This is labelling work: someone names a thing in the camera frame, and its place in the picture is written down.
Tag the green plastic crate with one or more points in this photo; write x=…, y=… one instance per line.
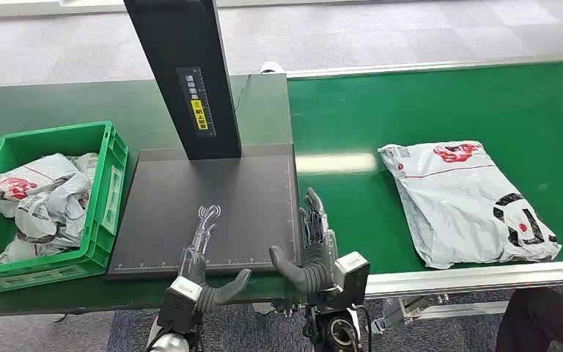
x=102, y=194

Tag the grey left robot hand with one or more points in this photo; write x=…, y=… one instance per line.
x=195, y=265

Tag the aluminium conveyor rail wide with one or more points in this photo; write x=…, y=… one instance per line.
x=480, y=279

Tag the black scanner post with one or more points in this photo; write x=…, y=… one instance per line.
x=179, y=44

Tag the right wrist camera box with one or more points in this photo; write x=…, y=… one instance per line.
x=352, y=274

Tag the aluminium conveyor rail thin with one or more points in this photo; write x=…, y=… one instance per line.
x=432, y=65

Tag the metal fitting under table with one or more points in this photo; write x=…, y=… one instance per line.
x=281, y=307

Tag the crumpled white mailer bag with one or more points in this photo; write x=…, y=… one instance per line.
x=63, y=209
x=19, y=252
x=87, y=165

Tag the green conveyor belt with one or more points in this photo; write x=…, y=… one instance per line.
x=437, y=107

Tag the white object behind table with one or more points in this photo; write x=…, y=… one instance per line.
x=272, y=68

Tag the white mailer package black print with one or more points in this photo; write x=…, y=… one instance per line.
x=461, y=204

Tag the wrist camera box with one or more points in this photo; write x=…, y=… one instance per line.
x=178, y=303
x=352, y=274

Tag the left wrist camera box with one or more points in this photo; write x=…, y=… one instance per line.
x=178, y=303

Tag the black scanner base plate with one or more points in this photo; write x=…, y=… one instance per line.
x=174, y=194

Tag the white mailer bag red print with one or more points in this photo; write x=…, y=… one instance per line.
x=24, y=182

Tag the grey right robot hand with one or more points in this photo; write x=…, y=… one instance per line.
x=313, y=267

